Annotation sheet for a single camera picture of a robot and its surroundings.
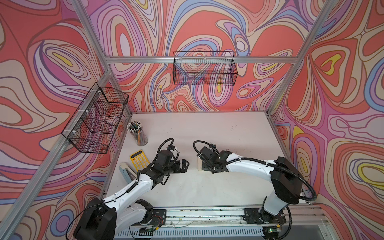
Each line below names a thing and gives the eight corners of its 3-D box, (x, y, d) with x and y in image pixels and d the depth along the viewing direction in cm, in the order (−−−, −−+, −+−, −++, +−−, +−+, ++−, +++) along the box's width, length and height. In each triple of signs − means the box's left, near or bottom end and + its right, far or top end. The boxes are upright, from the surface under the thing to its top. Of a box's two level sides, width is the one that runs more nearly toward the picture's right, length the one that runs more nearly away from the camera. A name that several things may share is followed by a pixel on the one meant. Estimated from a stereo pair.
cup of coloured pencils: (134, 146, 102) (125, 130, 88) (137, 137, 107) (129, 120, 94) (146, 146, 102) (139, 130, 88) (148, 137, 107) (142, 120, 94)
